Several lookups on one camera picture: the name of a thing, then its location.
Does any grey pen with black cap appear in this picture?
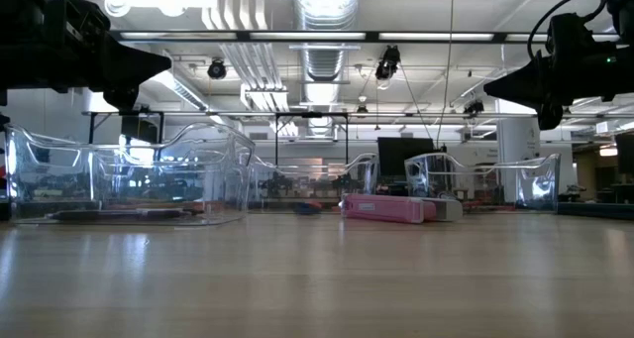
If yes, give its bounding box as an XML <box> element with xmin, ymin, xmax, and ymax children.
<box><xmin>138</xmin><ymin>206</ymin><xmax>205</xmax><ymax>220</ymax></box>

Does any black camera cable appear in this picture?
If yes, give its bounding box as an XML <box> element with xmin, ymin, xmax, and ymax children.
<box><xmin>526</xmin><ymin>0</ymin><xmax>608</xmax><ymax>60</ymax></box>

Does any silver ceiling air duct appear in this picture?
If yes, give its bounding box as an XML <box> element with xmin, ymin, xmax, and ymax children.
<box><xmin>291</xmin><ymin>0</ymin><xmax>363</xmax><ymax>139</ymax></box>

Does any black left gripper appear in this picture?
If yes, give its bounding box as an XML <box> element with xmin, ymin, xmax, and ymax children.
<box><xmin>0</xmin><ymin>0</ymin><xmax>172</xmax><ymax>113</ymax></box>

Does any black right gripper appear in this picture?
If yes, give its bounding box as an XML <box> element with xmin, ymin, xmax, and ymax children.
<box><xmin>483</xmin><ymin>12</ymin><xmax>634</xmax><ymax>132</ymax></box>

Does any black monitor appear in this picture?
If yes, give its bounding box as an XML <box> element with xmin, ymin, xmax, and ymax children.
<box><xmin>615</xmin><ymin>132</ymin><xmax>634</xmax><ymax>176</ymax></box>
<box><xmin>376</xmin><ymin>137</ymin><xmax>436</xmax><ymax>178</ymax></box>

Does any white building pillar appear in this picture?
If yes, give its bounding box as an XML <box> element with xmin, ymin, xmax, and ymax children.
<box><xmin>81</xmin><ymin>90</ymin><xmax>125</xmax><ymax>146</ymax></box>
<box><xmin>496</xmin><ymin>98</ymin><xmax>541</xmax><ymax>205</ymax></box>

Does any black background rig frame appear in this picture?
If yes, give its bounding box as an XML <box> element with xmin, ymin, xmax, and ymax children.
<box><xmin>87</xmin><ymin>109</ymin><xmax>166</xmax><ymax>146</ymax></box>
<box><xmin>273</xmin><ymin>111</ymin><xmax>351</xmax><ymax>167</ymax></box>

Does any clear plastic bin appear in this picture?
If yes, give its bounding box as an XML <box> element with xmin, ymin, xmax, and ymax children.
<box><xmin>250</xmin><ymin>152</ymin><xmax>380</xmax><ymax>214</ymax></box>
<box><xmin>404</xmin><ymin>152</ymin><xmax>563</xmax><ymax>214</ymax></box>
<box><xmin>3</xmin><ymin>121</ymin><xmax>257</xmax><ymax>226</ymax></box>

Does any black aluminium rig frame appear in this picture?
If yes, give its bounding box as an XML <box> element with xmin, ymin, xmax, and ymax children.
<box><xmin>109</xmin><ymin>29</ymin><xmax>623</xmax><ymax>45</ymax></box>

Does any pink and white eraser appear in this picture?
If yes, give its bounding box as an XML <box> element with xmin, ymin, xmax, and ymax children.
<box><xmin>339</xmin><ymin>192</ymin><xmax>465</xmax><ymax>225</ymax></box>

